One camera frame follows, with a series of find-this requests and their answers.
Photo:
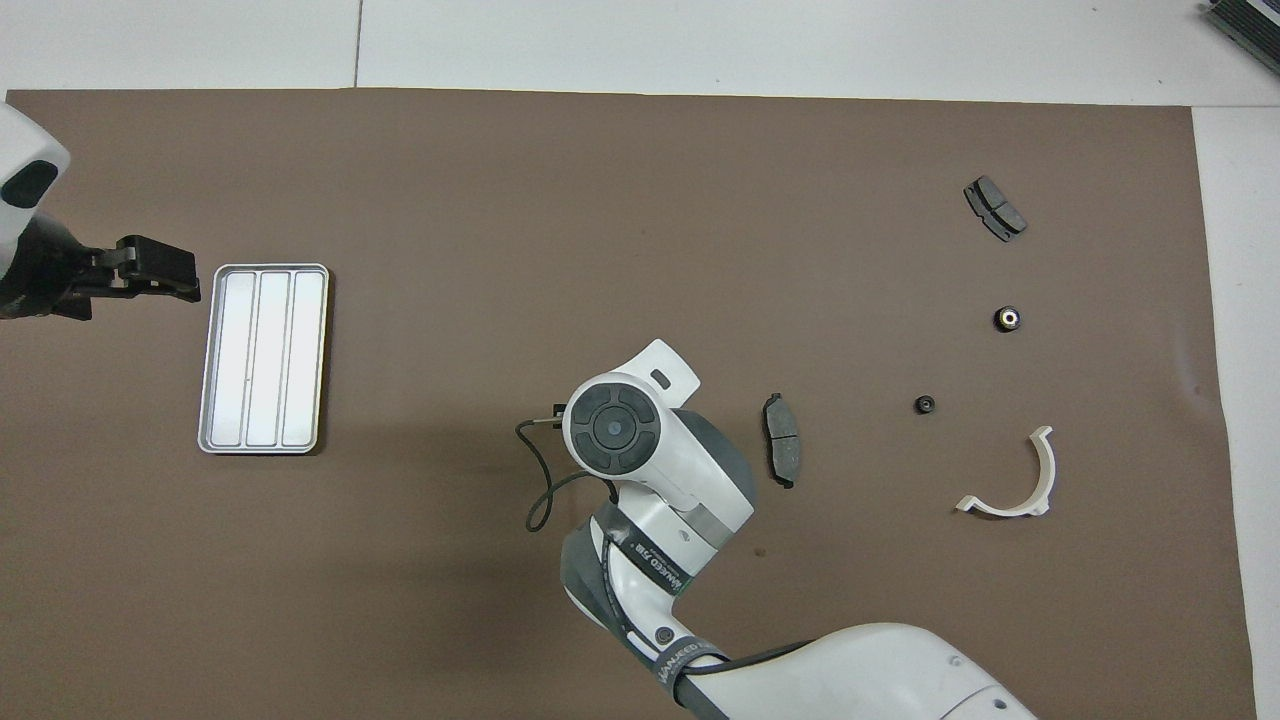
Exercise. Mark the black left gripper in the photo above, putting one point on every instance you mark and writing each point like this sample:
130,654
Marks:
60,280

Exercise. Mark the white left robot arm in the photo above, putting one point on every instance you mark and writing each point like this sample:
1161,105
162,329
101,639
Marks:
20,140

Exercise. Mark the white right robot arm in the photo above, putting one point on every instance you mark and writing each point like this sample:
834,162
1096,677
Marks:
690,470

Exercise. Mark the silver metal tray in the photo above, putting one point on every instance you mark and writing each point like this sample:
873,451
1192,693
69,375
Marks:
262,360

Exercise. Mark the brown table mat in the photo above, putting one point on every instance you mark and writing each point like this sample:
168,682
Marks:
640,200

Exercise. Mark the long grey brake pad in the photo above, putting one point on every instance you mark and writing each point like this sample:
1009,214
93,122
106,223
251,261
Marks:
782,440

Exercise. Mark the short grooved grey brake pad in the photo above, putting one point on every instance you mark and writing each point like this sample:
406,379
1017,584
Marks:
995,208

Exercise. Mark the dark ribbed object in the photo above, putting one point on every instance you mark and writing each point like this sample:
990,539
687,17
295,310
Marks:
1250,25

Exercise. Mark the white curved plastic bracket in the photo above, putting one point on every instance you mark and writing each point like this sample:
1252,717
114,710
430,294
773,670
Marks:
1047,468

